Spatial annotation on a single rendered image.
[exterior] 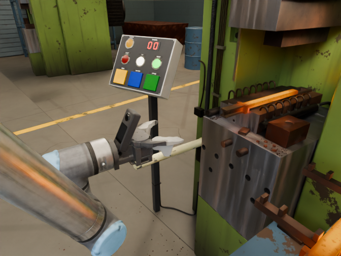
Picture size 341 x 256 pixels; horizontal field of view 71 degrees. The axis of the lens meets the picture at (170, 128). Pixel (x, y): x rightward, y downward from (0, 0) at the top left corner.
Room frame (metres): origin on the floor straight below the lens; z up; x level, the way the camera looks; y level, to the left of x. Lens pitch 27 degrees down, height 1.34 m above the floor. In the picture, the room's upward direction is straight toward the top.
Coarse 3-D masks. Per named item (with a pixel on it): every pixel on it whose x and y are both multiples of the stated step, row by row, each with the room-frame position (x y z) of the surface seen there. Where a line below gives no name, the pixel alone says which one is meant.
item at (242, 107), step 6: (288, 90) 1.00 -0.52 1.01; (294, 90) 1.00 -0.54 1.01; (270, 96) 0.93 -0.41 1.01; (276, 96) 0.93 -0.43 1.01; (282, 96) 0.94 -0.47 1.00; (240, 102) 0.85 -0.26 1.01; (246, 102) 0.86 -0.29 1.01; (252, 102) 0.86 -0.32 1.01; (258, 102) 0.86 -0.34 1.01; (264, 102) 0.88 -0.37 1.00; (222, 108) 0.79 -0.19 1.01; (228, 108) 0.79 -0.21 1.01; (234, 108) 0.79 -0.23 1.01; (240, 108) 0.82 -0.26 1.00; (246, 108) 0.81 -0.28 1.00; (222, 114) 0.79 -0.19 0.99; (228, 114) 0.79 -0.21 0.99; (234, 114) 0.80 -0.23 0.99
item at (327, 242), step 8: (336, 224) 0.33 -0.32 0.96; (328, 232) 0.31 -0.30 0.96; (336, 232) 0.31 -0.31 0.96; (320, 240) 0.29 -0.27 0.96; (328, 240) 0.29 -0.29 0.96; (336, 240) 0.29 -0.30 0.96; (304, 248) 0.27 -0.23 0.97; (312, 248) 0.28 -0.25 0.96; (320, 248) 0.28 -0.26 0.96; (328, 248) 0.28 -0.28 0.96; (336, 248) 0.28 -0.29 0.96
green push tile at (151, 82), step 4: (148, 76) 1.14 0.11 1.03; (152, 76) 1.13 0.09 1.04; (156, 76) 1.12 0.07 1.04; (148, 80) 1.13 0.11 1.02; (152, 80) 1.12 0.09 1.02; (156, 80) 1.11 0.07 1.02; (144, 84) 1.13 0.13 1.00; (148, 84) 1.12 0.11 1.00; (152, 84) 1.11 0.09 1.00; (156, 84) 1.10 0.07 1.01; (144, 88) 1.12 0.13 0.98; (148, 88) 1.11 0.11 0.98; (152, 88) 1.10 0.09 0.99; (156, 88) 1.10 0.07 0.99
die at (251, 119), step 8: (272, 88) 1.12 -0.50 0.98; (280, 88) 1.09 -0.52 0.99; (288, 88) 1.09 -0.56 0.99; (296, 88) 1.06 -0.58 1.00; (304, 88) 1.06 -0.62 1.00; (248, 96) 1.01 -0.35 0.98; (256, 96) 0.98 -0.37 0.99; (264, 96) 0.98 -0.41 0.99; (288, 96) 0.95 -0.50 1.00; (304, 96) 0.98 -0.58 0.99; (312, 96) 0.98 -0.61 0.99; (320, 96) 0.99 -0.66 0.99; (224, 104) 0.92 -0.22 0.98; (232, 104) 0.89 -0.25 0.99; (264, 104) 0.86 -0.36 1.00; (280, 104) 0.88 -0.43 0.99; (288, 104) 0.88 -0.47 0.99; (304, 104) 0.93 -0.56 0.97; (248, 112) 0.82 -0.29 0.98; (256, 112) 0.80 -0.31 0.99; (264, 112) 0.80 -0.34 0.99; (272, 112) 0.82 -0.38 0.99; (280, 112) 0.84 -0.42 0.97; (232, 120) 0.88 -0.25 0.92; (240, 120) 0.85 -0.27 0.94; (248, 120) 0.81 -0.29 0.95; (256, 120) 0.79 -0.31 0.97; (256, 128) 0.78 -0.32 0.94
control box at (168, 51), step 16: (128, 48) 1.29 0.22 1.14; (144, 48) 1.25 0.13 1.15; (160, 48) 1.20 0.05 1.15; (176, 48) 1.19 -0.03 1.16; (128, 64) 1.25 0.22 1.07; (144, 64) 1.20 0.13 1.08; (160, 64) 1.15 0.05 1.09; (176, 64) 1.19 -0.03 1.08; (112, 80) 1.25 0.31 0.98; (144, 80) 1.15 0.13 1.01; (160, 80) 1.11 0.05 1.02; (160, 96) 1.07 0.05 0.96
